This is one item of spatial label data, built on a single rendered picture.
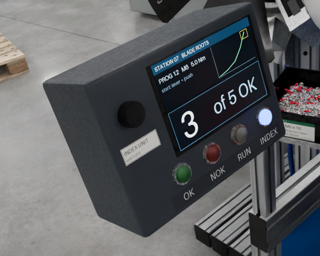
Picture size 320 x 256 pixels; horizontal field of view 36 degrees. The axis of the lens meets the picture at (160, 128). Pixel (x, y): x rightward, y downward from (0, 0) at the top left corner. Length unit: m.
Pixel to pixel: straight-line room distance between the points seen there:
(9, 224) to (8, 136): 0.81
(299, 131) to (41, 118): 2.25
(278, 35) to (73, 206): 1.36
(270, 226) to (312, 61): 0.99
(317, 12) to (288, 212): 0.46
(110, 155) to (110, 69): 0.09
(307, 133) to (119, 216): 0.64
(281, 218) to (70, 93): 0.51
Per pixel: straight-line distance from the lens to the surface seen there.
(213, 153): 0.60
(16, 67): 3.85
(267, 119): 0.66
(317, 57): 1.79
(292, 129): 1.15
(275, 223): 0.91
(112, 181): 0.55
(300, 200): 0.96
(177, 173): 0.57
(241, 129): 0.63
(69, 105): 0.55
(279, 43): 1.42
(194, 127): 0.58
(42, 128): 3.07
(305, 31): 1.33
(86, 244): 2.18
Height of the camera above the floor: 1.47
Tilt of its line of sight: 32 degrees down
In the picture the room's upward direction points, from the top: 10 degrees counter-clockwise
